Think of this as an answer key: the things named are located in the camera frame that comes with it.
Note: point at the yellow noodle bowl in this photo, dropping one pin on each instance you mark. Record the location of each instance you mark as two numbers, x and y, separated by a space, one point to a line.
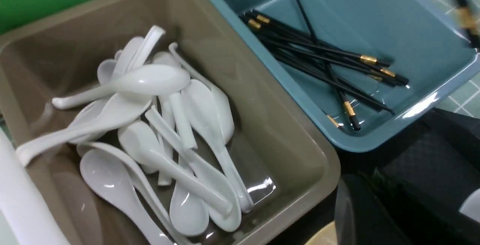
325 236

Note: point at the black chopstick gold band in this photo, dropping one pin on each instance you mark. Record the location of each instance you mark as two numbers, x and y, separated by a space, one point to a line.
467 22

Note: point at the large white plastic tub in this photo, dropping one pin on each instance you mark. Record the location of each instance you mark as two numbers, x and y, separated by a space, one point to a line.
22 204

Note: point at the white spoon bowl front left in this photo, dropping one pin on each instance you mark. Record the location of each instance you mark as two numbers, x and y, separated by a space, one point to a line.
109 179

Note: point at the taupe plastic spoon bin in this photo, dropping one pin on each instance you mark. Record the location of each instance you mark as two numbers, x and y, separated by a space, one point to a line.
286 163

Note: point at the white spoon top of pile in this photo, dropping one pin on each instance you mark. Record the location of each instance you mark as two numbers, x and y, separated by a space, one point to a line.
152 79

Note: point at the black plastic serving tray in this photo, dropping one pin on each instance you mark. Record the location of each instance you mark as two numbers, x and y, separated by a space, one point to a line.
408 191

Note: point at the white spoon right side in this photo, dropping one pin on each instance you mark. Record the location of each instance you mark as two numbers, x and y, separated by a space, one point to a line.
201 111

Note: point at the white spoon long handle left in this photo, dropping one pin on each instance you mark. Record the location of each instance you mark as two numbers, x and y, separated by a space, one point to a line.
120 109

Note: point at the blue plastic chopstick bin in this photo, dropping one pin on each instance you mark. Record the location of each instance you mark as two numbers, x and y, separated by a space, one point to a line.
425 45

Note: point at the upright black chopstick in bin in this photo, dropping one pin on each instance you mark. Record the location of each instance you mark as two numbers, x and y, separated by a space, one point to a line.
331 74

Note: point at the black chopsticks bundle in bin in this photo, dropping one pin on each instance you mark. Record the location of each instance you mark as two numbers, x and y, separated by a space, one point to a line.
294 48

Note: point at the white square sauce dish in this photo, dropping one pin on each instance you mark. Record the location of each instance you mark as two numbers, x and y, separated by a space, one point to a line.
471 206

